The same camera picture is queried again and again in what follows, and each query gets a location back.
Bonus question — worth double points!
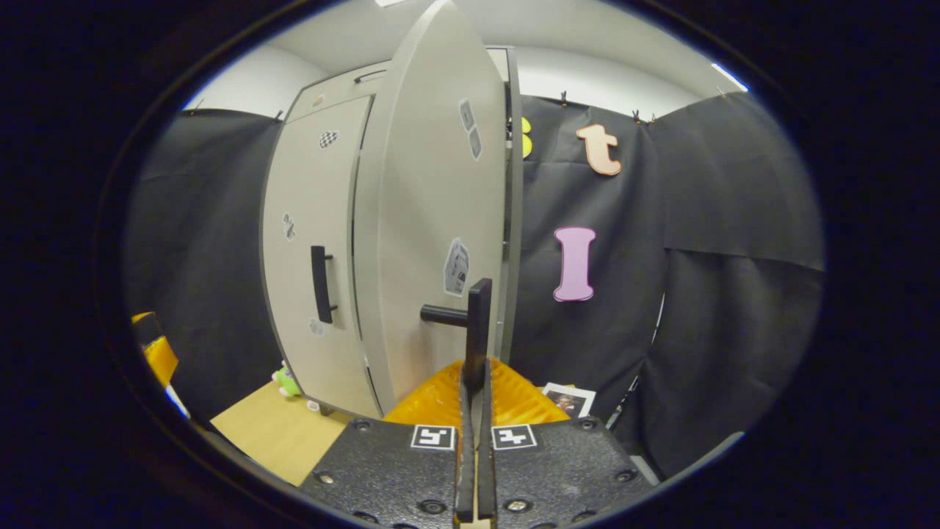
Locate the grey double-door shoe cabinet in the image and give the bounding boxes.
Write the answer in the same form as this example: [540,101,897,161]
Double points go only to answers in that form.
[261,46,524,420]

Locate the white book with picture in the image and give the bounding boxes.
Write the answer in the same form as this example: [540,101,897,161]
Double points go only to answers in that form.
[542,382,597,421]

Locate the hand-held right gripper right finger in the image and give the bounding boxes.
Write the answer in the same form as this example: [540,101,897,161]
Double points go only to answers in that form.
[476,358,656,529]

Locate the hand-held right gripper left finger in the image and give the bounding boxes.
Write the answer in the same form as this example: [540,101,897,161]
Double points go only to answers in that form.
[297,358,478,529]

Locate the black backdrop cloth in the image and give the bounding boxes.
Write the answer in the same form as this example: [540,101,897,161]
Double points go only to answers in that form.
[123,92,825,478]

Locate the pink and green plush toy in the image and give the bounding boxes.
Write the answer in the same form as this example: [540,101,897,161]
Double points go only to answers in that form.
[270,360,303,399]

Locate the grey cabinet door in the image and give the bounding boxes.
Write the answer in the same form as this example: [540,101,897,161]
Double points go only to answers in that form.
[352,0,515,416]
[262,94,375,420]

